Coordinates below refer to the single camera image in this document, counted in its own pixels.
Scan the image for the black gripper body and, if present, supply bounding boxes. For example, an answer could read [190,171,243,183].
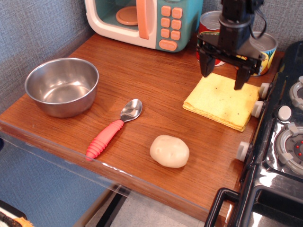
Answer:
[197,14,264,74]

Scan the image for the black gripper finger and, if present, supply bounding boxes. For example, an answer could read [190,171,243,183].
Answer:
[199,49,215,77]
[234,66,250,90]

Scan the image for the yellow cloth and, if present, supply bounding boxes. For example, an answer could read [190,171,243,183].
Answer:
[183,73,259,132]

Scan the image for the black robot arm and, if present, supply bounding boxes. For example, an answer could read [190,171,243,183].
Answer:
[197,0,265,90]

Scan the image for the pineapple slices can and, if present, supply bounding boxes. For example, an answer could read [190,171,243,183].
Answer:
[237,31,278,76]

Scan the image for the tomato sauce can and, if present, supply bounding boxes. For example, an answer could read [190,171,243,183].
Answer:
[196,10,228,68]

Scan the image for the toy microwave teal and white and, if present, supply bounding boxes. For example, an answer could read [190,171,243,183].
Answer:
[85,0,203,52]

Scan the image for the white toy potato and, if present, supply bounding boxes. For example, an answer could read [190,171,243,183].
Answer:
[150,135,189,168]

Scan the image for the black toy stove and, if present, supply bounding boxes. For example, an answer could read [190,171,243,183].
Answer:
[205,41,303,227]

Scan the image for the stainless steel bowl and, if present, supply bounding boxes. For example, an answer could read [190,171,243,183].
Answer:
[25,58,99,118]

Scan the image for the clear acrylic table guard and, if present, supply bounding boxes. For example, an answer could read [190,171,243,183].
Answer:
[0,117,209,221]

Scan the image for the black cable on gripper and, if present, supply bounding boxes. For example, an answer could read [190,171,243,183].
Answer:
[248,7,267,40]

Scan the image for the spoon with red handle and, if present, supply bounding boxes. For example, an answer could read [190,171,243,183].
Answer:
[86,99,143,161]

